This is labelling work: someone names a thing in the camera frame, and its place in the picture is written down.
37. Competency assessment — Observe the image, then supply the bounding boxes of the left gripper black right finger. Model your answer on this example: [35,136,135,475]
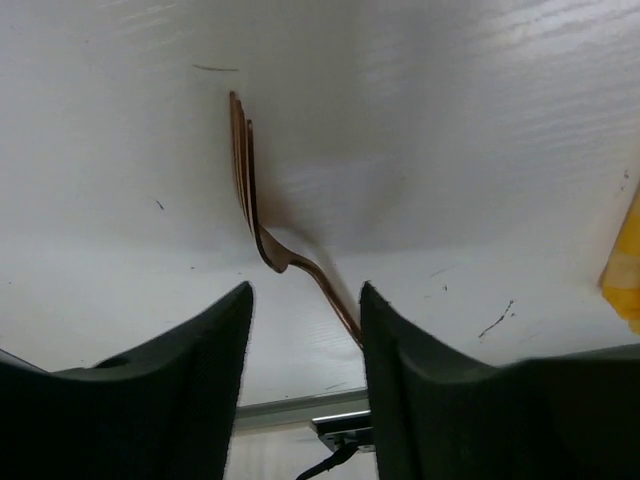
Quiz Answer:
[360,284,639,479]

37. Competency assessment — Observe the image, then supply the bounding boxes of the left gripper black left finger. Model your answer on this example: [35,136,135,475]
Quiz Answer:
[1,283,254,479]

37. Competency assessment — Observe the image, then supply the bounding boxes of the yellow white checkered cloth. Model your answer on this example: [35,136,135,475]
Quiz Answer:
[600,189,640,335]

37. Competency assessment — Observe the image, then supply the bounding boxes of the copper fork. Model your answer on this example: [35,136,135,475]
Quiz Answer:
[229,91,363,350]

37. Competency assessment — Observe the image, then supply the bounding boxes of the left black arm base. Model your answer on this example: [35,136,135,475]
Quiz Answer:
[296,410,375,480]

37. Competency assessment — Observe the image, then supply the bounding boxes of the aluminium front rail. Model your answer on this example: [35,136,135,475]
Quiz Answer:
[234,389,369,432]

